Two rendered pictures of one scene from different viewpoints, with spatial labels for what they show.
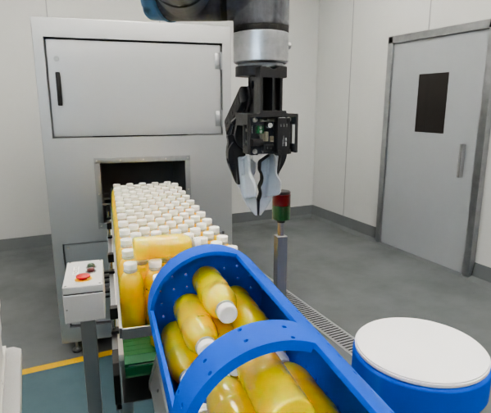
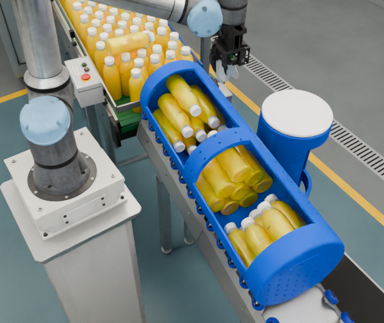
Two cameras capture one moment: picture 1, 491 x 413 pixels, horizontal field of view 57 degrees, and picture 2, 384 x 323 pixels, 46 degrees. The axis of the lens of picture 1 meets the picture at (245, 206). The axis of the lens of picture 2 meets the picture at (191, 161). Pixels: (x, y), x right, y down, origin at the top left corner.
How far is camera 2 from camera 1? 0.78 m
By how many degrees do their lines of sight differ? 35
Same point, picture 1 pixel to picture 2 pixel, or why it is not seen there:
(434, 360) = (303, 120)
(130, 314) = (113, 91)
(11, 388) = not seen: hidden behind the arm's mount
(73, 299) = (84, 93)
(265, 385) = (229, 161)
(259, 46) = (233, 18)
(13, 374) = not seen: hidden behind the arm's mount
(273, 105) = (238, 47)
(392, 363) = (281, 124)
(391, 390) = (280, 138)
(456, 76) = not seen: outside the picture
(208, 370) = (204, 157)
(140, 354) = (129, 118)
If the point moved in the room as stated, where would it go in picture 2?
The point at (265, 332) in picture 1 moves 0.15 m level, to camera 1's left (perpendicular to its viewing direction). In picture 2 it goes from (227, 137) to (179, 141)
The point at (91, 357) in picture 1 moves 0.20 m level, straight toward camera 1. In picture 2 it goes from (93, 120) to (110, 149)
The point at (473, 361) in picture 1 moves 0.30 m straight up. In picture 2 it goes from (324, 120) to (343, 53)
